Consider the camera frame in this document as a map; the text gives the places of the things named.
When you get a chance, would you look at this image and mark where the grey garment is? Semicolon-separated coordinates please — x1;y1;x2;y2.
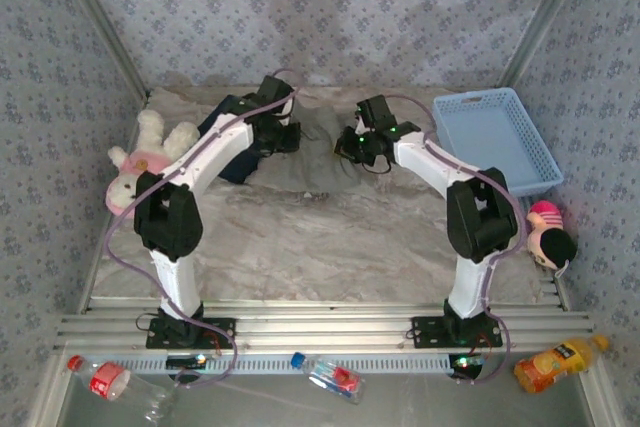
249;101;371;196

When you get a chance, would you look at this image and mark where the navy blue garment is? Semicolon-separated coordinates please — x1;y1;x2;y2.
197;94;266;186

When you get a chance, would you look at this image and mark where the light blue plastic basket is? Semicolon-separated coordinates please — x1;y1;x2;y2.
432;87;565;198

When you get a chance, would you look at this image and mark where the white plush bunny pink shirt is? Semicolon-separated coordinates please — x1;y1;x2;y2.
104;109;201;218

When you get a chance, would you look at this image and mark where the plush doll black hair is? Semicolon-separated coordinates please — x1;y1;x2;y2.
524;200;579;271

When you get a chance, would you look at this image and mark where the small clear bottle blue cap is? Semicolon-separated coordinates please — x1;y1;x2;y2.
291;351;366;406

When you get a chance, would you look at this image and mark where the circuit board with green light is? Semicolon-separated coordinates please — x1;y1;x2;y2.
166;354;207;369
448;354;486;381

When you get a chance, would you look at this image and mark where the orange juice bottle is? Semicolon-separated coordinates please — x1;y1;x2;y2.
513;334;611;395

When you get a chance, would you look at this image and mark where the clear bottle red label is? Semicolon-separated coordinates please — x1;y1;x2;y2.
67;354;176;423

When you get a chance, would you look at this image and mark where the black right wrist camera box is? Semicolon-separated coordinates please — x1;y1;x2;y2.
355;95;397;129

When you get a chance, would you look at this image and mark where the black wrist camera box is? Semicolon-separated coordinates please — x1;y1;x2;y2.
355;95;397;129
257;75;296;107

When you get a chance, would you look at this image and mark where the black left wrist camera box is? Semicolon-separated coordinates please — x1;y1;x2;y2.
257;75;296;107

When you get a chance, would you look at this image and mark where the aluminium rail frame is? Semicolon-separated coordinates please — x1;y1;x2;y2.
53;296;596;353

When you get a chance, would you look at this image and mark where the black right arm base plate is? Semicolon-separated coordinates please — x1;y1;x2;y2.
410;315;504;350

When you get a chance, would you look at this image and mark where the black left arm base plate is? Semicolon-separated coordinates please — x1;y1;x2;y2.
145;316;237;350

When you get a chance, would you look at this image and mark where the aluminium corner post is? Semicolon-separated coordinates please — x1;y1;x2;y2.
499;0;596;91
49;0;151;98

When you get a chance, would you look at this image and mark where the grey slotted cable duct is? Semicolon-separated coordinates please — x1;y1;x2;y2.
112;351;451;376

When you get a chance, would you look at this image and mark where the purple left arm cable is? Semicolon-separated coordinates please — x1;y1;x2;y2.
104;68;301;388

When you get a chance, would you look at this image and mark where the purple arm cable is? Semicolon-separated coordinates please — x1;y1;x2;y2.
384;94;514;386
104;68;301;388

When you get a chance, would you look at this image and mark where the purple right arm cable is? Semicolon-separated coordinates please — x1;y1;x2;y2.
384;94;514;386

